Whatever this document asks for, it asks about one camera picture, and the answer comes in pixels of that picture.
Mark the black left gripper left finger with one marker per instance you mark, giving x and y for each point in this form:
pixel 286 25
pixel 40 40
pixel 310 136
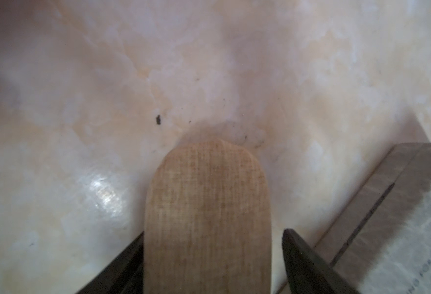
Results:
pixel 124 275

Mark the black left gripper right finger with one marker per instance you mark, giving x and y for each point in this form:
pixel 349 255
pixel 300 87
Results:
pixel 307 272

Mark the beige glasses case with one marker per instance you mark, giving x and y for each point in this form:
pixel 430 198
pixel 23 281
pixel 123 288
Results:
pixel 207 227

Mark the grey rectangular box case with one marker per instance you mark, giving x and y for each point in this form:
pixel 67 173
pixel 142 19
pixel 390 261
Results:
pixel 381 241

